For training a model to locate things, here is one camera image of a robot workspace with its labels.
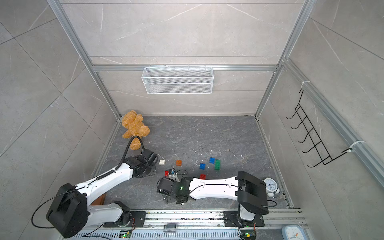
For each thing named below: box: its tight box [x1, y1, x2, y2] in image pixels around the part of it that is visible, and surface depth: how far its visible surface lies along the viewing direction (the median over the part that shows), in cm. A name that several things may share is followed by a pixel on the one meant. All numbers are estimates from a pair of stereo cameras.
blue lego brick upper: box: [209, 157, 216, 164], surface depth 96 cm
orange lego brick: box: [176, 160, 183, 166], surface depth 95 cm
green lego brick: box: [215, 159, 221, 171], surface depth 94 cm
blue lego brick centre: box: [199, 163, 206, 170], surface depth 93 cm
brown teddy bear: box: [121, 110, 151, 151], surface depth 106 cm
